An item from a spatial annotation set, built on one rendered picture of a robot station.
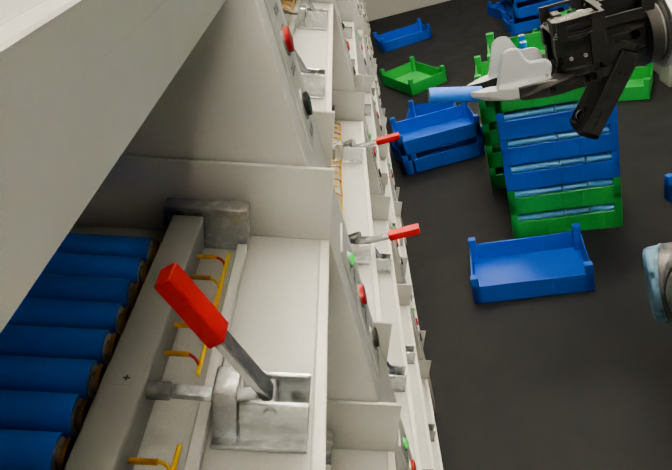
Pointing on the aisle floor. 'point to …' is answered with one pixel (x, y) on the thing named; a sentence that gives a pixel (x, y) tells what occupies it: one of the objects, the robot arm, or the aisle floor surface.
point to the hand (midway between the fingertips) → (481, 94)
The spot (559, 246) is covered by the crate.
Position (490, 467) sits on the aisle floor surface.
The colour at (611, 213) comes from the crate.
